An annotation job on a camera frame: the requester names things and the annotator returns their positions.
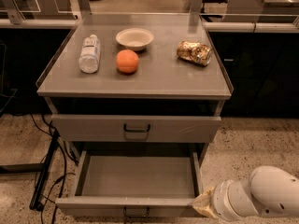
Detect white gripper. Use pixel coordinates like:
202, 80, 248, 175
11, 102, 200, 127
192, 179, 258, 221

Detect grey drawer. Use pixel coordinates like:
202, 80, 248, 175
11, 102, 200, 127
52, 114, 221, 143
56, 150, 203, 217

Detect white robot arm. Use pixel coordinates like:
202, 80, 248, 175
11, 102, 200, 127
192, 166, 299, 222

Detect grey drawer cabinet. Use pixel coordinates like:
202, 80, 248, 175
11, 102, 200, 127
36, 12, 235, 163

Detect grey top drawer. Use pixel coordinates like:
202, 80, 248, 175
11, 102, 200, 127
52, 114, 221, 143

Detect crushed gold can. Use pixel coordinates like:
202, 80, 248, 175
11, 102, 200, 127
177, 41, 213, 66

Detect orange fruit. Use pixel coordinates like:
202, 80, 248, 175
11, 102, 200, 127
116, 49, 139, 74

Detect black floor stand bar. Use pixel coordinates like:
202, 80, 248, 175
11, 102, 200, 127
0, 131, 59, 211

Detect white paper bowl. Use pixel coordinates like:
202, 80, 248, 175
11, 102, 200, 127
116, 28, 154, 51

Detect clear plastic water bottle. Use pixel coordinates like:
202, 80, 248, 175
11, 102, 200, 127
78, 35, 101, 74

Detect black floor cables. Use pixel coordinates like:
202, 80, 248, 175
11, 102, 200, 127
29, 113, 80, 224

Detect white horizontal rail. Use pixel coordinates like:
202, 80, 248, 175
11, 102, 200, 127
0, 19, 299, 34

